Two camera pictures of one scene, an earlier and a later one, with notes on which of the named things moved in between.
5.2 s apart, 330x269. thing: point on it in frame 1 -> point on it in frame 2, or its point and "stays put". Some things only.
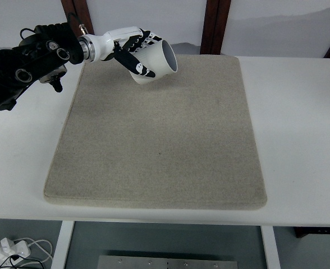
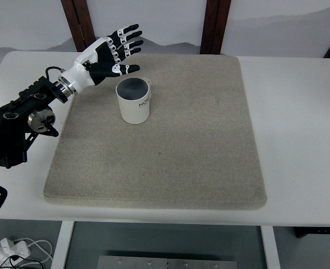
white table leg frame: [66, 227] stays put
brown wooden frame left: [80, 9] stays put
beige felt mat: [184, 139] stays put
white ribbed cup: [159, 58] -> [134, 95]
